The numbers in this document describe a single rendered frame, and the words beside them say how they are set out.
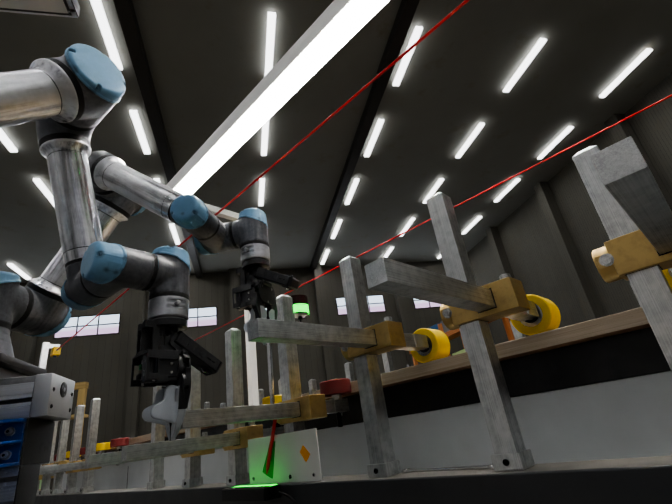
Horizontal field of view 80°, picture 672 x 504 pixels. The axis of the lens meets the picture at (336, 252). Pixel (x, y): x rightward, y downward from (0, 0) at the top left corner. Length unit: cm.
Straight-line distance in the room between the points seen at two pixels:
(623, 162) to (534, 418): 62
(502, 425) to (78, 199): 89
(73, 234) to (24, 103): 25
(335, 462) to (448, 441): 36
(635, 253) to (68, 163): 102
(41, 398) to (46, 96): 63
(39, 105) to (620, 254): 96
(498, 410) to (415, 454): 40
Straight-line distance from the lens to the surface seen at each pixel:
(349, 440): 119
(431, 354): 97
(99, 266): 81
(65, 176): 102
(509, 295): 69
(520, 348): 87
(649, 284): 65
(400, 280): 48
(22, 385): 115
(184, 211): 99
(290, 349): 104
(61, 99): 95
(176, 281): 86
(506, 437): 70
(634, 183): 40
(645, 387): 87
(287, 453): 102
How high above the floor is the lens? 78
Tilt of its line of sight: 24 degrees up
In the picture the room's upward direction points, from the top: 9 degrees counter-clockwise
